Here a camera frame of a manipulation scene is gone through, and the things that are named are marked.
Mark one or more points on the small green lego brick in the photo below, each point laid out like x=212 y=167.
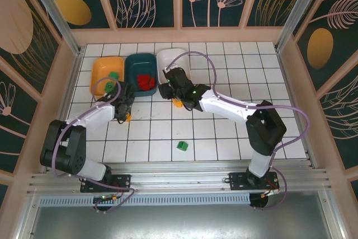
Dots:
x=113 y=74

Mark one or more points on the aluminium frame post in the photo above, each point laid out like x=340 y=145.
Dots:
x=296 y=9
x=56 y=15

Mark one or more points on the green round lego piece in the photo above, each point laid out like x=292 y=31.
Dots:
x=109 y=88

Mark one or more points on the teal plastic bin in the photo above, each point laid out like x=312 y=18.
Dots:
x=140 y=64

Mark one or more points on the red curved lego brick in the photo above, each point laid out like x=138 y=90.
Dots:
x=152 y=82

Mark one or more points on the dark panel with orange oval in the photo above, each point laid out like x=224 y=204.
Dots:
x=72 y=9

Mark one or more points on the grey metal sheet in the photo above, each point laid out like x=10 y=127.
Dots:
x=179 y=222

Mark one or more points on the white plastic bin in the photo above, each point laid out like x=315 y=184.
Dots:
x=170 y=57

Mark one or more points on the small yellow lego brick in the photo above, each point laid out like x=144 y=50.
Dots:
x=128 y=118

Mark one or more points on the dark panel with flower outline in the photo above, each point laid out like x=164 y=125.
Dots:
x=14 y=127

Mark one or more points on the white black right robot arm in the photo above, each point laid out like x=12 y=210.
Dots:
x=223 y=104

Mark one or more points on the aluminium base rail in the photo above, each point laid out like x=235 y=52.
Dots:
x=181 y=174

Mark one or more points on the aluminium table side rail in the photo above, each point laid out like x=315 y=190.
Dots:
x=65 y=104
x=297 y=110

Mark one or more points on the dark panel orange oval feather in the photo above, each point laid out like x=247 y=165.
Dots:
x=335 y=26

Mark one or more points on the dark panel with pink oval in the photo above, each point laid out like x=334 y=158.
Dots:
x=16 y=18

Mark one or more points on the dark panel with feather outline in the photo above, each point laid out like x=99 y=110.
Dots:
x=341 y=121

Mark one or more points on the orange plastic bin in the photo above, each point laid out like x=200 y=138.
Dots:
x=102 y=68

